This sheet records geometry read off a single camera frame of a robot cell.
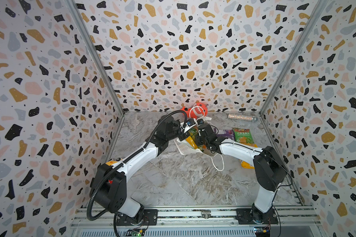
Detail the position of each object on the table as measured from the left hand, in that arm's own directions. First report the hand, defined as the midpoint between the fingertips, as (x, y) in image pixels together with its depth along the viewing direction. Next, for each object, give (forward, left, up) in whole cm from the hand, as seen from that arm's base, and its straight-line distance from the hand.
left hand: (192, 121), depth 78 cm
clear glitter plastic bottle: (+27, -42, -26) cm, 56 cm away
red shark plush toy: (+30, -7, -21) cm, 37 cm away
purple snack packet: (+11, -29, -26) cm, 40 cm away
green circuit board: (-45, +28, -28) cm, 60 cm away
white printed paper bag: (-12, +5, -6) cm, 14 cm away
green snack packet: (+10, -38, -27) cm, 47 cm away
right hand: (+4, -3, -14) cm, 15 cm away
